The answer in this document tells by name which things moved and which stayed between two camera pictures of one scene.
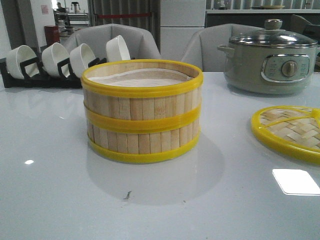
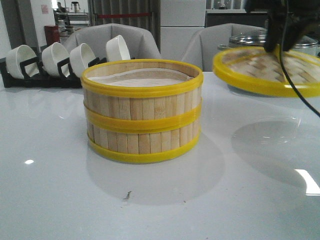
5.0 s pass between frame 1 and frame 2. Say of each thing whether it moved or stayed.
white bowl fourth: stayed
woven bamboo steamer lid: moved
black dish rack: stayed
